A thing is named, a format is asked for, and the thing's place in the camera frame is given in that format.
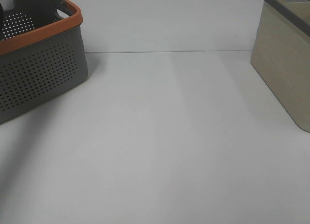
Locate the grey perforated basket orange rim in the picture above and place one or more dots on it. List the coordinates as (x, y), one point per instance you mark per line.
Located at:
(41, 54)

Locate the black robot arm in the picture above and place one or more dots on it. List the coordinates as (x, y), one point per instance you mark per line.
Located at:
(1, 17)

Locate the beige bin grey rim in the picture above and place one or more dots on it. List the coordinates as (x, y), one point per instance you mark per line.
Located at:
(281, 55)

